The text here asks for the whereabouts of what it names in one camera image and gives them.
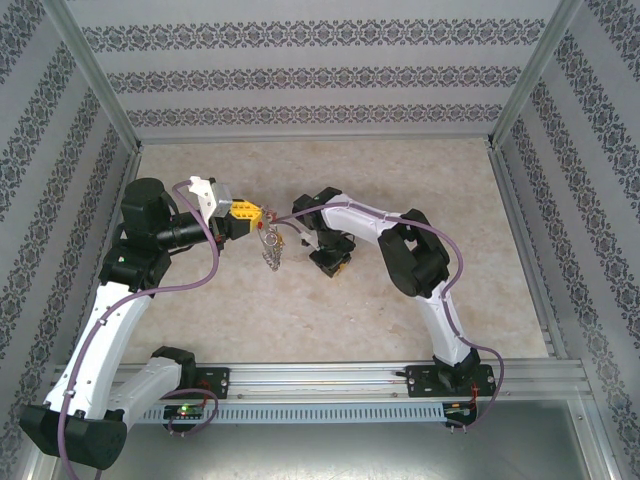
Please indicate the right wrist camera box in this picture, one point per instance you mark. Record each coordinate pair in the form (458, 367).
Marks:
(309, 242)

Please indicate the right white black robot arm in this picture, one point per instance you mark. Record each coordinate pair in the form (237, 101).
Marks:
(415, 250)

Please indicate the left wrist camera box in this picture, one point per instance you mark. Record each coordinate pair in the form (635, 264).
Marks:
(215, 197)

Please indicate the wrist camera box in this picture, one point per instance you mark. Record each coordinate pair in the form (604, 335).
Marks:
(309, 242)
(215, 197)

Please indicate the long aluminium base rail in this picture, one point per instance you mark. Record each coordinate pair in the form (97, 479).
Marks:
(320, 377)

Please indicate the small black circuit board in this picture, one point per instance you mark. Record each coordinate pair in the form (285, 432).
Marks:
(185, 412)
(459, 410)

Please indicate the aluminium side frame rail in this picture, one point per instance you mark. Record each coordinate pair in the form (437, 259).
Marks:
(131, 162)
(512, 200)

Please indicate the grey metal sheet panel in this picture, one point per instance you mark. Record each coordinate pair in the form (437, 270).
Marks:
(320, 455)

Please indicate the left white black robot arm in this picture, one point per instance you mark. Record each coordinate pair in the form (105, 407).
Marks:
(100, 340)

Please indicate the aluminium upright frame post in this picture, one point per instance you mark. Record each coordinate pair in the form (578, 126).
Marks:
(99, 80)
(527, 80)

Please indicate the aluminium rear frame rail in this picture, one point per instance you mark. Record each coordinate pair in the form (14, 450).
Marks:
(315, 136)

